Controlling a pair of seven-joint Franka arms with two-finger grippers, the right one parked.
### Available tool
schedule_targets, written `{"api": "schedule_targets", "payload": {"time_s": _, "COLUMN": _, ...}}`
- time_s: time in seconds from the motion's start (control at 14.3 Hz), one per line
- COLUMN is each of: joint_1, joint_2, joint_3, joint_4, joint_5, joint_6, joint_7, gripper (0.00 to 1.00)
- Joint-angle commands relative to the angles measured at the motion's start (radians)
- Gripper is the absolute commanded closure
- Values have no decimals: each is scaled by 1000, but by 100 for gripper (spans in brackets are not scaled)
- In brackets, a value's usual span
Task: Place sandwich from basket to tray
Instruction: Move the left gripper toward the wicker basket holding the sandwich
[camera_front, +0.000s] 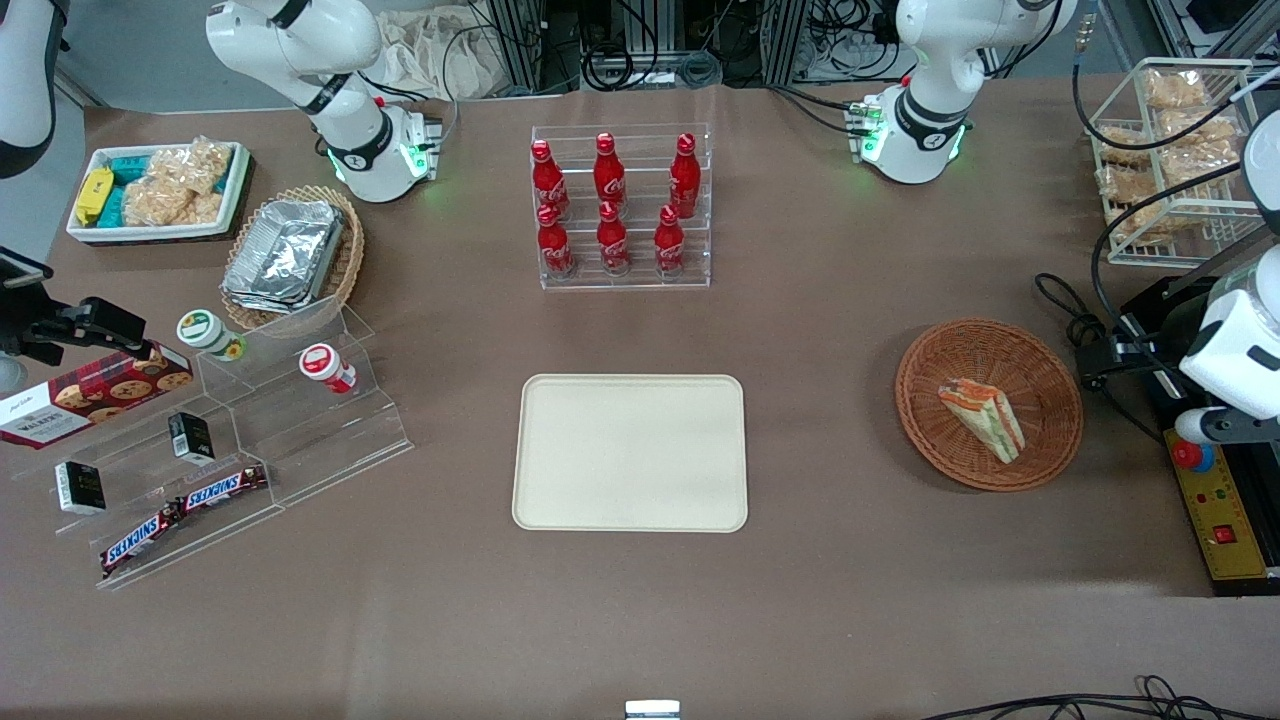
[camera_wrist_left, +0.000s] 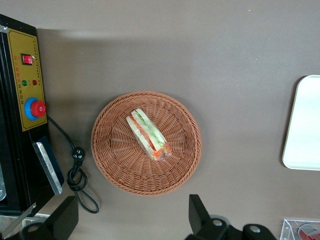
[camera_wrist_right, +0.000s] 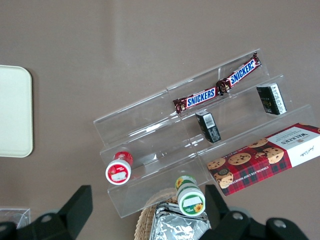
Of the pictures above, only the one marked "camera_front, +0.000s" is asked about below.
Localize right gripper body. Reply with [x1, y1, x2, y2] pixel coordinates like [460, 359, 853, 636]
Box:
[0, 246, 54, 351]

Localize plastic-wrapped triangle sandwich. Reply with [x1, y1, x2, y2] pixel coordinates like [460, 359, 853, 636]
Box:
[937, 379, 1027, 465]

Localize oval wicker basket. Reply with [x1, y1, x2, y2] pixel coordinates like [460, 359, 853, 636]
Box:
[220, 184, 367, 337]

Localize round brown wicker basket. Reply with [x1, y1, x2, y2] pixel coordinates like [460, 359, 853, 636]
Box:
[895, 318, 1084, 492]

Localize beige plastic tray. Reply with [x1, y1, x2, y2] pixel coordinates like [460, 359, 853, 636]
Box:
[512, 374, 749, 533]

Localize red Walkers cookie box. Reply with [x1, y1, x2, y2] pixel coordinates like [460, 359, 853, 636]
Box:
[0, 342, 194, 450]

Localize white rectangular snack bin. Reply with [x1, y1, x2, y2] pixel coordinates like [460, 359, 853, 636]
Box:
[66, 141, 252, 245]

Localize green-lid white cup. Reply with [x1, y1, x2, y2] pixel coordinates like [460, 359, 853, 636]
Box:
[176, 309, 247, 362]

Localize yellow snack packet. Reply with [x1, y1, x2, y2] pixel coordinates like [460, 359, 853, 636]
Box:
[74, 167, 115, 227]

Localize small black box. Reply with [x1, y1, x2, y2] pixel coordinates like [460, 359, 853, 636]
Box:
[54, 461, 108, 516]
[167, 411, 216, 467]

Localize teal snack packet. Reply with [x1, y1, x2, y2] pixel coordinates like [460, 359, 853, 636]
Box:
[100, 154, 153, 228]

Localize bagged rice cracker snacks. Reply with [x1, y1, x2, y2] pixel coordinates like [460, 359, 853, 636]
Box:
[122, 139, 235, 228]

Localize bagged bread snack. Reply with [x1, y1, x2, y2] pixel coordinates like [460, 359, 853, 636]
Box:
[1142, 69, 1209, 112]
[1094, 124, 1163, 168]
[1097, 165, 1166, 244]
[1158, 112, 1243, 188]

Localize yellow control panel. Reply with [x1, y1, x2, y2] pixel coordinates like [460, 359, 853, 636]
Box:
[1164, 440, 1273, 582]

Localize stacked aluminium foil containers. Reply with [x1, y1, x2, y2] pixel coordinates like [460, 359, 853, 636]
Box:
[221, 199, 347, 314]

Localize Snickers chocolate bar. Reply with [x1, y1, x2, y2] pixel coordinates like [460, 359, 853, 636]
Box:
[99, 504, 187, 580]
[180, 463, 270, 514]

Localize clear acrylic step display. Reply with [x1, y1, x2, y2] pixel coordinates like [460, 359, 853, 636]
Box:
[10, 294, 415, 592]

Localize red-lid white cup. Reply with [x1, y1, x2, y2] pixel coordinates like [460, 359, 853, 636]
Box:
[299, 343, 358, 394]

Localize white cloth bag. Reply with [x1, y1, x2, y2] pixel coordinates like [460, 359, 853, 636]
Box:
[375, 8, 506, 103]

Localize red Coca-Cola bottle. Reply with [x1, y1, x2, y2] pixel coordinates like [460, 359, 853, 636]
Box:
[593, 132, 628, 213]
[668, 133, 701, 220]
[653, 205, 688, 278]
[530, 139, 571, 221]
[596, 201, 632, 277]
[536, 204, 577, 279]

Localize clear acrylic bottle rack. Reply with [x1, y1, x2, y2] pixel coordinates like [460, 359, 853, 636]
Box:
[531, 124, 713, 291]

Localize white wire basket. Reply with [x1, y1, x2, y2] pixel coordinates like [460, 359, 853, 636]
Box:
[1087, 57, 1263, 270]

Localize black cable with plug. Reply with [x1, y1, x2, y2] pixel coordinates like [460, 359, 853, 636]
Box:
[1034, 272, 1169, 421]

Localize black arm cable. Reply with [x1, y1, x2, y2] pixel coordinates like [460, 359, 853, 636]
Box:
[1071, 0, 1253, 153]
[1091, 162, 1247, 336]

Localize black cable bundle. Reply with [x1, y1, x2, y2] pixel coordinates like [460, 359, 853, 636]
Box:
[918, 675, 1280, 720]

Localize black base cables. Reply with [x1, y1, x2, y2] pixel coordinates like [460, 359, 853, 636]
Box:
[768, 82, 873, 138]

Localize aluminium frame post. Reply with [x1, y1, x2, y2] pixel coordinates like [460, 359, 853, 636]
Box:
[488, 0, 548, 93]
[763, 0, 813, 87]

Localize coiled background cables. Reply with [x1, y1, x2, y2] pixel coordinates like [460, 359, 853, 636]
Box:
[578, 0, 726, 93]

